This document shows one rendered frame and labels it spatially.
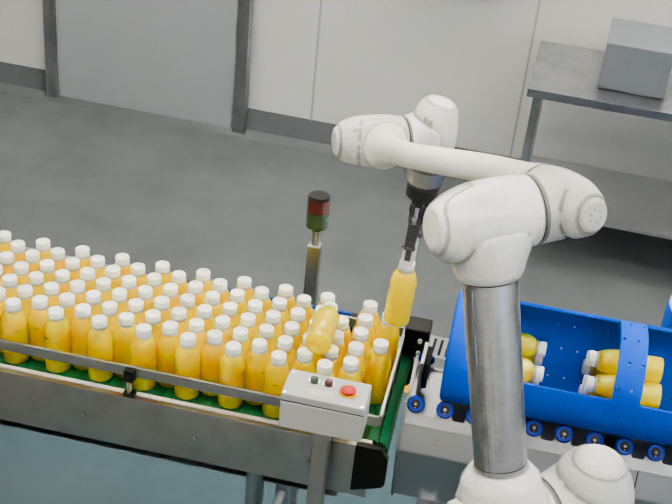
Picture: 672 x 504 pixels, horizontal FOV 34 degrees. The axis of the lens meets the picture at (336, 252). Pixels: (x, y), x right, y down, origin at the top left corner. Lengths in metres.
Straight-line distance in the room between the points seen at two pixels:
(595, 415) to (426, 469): 0.48
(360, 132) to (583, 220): 0.63
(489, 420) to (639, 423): 0.78
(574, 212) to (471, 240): 0.19
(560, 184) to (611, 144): 4.16
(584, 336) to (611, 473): 0.82
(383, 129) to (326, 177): 3.66
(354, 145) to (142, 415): 0.96
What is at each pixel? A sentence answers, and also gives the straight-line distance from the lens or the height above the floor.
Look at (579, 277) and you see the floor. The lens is 5.44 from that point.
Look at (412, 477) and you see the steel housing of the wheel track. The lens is 2.97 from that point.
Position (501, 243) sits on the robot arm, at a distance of 1.89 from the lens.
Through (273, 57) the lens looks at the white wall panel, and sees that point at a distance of 6.25.
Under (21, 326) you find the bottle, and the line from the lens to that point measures 2.94.
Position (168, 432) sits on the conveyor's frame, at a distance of 2.90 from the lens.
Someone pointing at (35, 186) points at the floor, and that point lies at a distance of 5.82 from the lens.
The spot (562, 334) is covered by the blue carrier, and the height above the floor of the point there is 1.10.
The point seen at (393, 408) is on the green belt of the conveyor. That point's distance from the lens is 2.90.
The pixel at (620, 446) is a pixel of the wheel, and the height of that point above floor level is 0.97.
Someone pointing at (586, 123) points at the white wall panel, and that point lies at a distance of 6.07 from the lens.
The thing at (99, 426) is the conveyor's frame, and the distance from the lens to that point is 2.97.
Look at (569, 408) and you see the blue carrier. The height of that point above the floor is 1.07.
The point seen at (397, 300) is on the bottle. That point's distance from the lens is 2.69.
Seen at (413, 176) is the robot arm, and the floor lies 1.58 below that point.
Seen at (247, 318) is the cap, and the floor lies 1.08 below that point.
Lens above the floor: 2.68
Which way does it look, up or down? 30 degrees down
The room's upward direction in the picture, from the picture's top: 6 degrees clockwise
